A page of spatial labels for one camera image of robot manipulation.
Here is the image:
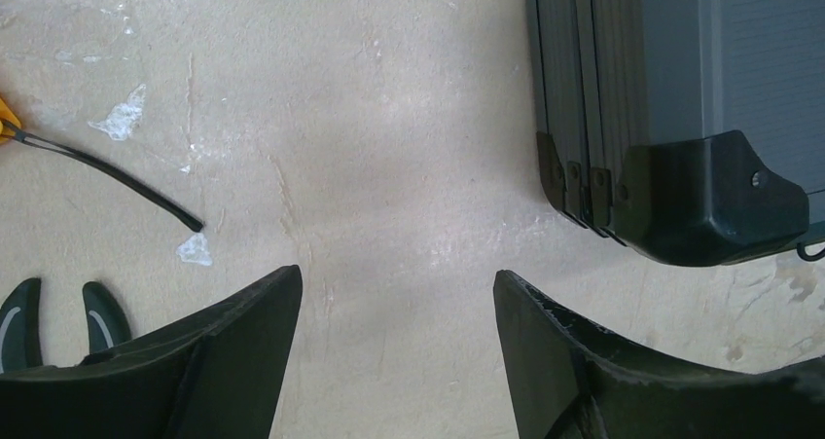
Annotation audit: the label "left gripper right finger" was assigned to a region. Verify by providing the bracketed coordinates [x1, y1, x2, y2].
[493, 270, 824, 438]

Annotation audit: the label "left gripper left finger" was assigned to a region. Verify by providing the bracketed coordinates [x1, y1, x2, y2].
[1, 265, 303, 438]

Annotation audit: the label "black poker set case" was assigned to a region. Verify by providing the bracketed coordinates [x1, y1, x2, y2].
[525, 0, 824, 268]

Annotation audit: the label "yellow tape measure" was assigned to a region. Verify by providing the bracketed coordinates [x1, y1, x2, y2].
[1, 99, 204, 233]

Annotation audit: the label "black handled pliers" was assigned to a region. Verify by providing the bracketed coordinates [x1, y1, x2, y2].
[1, 277, 132, 374]

